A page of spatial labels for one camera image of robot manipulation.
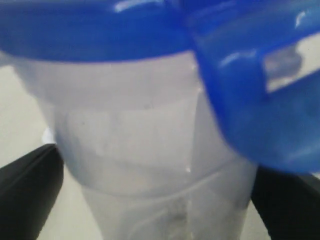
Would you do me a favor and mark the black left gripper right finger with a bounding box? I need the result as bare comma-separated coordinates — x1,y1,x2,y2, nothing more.
251,167,320,240

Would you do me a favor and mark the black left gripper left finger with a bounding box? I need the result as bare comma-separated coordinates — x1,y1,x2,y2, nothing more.
0,144,64,240

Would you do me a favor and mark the clear plastic jar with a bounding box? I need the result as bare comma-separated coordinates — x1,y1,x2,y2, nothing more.
0,51,257,240

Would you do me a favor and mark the blue plastic lid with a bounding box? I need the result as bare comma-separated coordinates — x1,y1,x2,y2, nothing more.
0,0,320,173

